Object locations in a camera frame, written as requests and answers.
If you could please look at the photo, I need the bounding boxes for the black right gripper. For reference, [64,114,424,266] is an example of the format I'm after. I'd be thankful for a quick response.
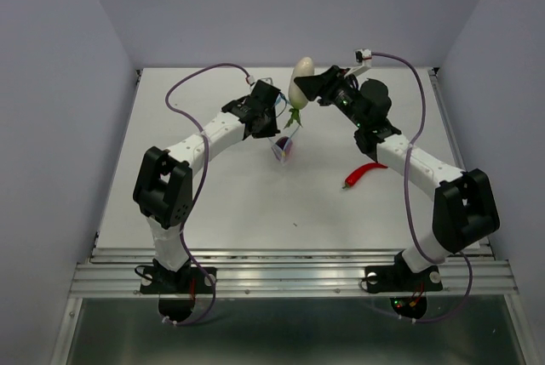
[295,65,367,129]

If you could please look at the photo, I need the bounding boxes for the white daikon radish with leaves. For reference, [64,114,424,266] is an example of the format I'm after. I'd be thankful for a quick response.
[284,55,316,130]

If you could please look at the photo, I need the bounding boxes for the purple red onion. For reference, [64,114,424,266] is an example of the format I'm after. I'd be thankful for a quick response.
[272,136,293,162]

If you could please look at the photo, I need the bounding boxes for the clear zip top bag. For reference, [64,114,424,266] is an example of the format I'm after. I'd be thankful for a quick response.
[268,93,301,165]

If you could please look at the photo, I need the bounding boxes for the red chili pepper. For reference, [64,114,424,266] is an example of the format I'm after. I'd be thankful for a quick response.
[342,163,387,190]

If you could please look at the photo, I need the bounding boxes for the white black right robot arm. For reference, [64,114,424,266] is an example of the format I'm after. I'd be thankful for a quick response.
[293,66,500,288]

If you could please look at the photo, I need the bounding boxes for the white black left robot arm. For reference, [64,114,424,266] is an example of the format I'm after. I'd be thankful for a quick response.
[133,80,280,292]

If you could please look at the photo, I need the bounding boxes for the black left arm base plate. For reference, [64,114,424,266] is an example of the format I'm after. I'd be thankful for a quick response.
[134,265,216,296]

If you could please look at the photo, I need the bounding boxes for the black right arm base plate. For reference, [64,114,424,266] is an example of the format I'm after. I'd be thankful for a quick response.
[359,265,443,294]

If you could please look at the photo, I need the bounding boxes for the aluminium front frame rails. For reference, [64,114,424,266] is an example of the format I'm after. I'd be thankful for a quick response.
[69,246,519,299]

